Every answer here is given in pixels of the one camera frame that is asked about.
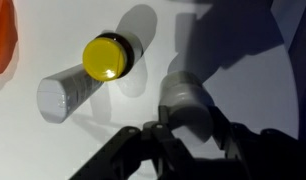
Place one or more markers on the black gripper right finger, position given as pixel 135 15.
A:
pixel 267 155

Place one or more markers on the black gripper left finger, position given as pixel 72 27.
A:
pixel 123 154

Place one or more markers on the white and orange container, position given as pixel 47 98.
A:
pixel 187 103

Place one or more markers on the orange plastic bag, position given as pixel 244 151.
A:
pixel 8 33

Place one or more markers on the white cylindrical can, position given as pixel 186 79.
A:
pixel 60 94

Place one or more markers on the brown bottle yellow cap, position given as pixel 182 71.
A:
pixel 107 57

